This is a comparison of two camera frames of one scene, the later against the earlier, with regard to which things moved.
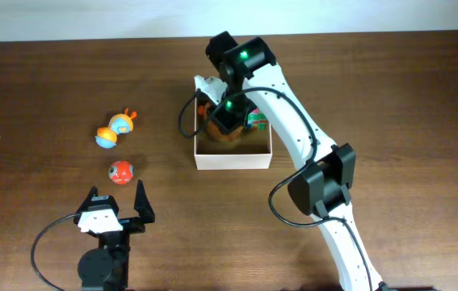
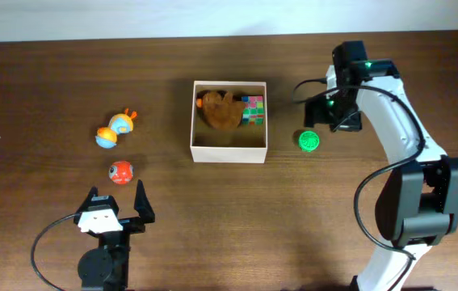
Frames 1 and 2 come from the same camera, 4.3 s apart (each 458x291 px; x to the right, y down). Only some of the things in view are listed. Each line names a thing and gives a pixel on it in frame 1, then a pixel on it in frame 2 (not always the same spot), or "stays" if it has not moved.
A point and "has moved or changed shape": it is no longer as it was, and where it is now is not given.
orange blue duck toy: x=119 y=124 stays
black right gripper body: x=232 y=110 -> x=342 y=114
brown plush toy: x=209 y=129 has moved or changed shape
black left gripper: x=136 y=225 stays
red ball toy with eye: x=121 y=171 stays
